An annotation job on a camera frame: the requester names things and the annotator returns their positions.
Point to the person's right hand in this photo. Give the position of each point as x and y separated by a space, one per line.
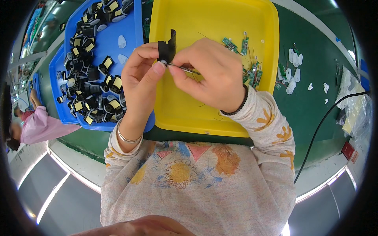
215 76

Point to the person's left hand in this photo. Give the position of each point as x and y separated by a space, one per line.
137 85

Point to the black plastic clip part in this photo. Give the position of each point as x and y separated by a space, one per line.
166 48

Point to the white oval plastic piece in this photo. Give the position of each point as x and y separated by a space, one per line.
123 59
122 42

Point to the green circuit board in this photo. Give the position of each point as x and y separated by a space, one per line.
146 29
277 86
230 45
244 44
281 70

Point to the yellow plastic tray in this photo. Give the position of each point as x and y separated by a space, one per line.
189 112

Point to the pile of black padded parts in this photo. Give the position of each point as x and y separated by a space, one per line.
88 85

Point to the large blue plastic tray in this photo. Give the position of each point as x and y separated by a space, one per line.
109 44

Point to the group of white oval pieces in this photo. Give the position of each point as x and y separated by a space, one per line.
292 73

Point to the small blue plastic tray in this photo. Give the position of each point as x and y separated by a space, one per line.
56 85

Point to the person's body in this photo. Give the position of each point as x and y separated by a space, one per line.
200 188

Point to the workbench shelf with parts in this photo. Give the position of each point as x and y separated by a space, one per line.
38 26

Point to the heap of clear plastic bags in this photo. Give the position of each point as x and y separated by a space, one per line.
354 109

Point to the blue bin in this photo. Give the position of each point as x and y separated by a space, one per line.
365 75

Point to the red box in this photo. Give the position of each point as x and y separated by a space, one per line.
347 150

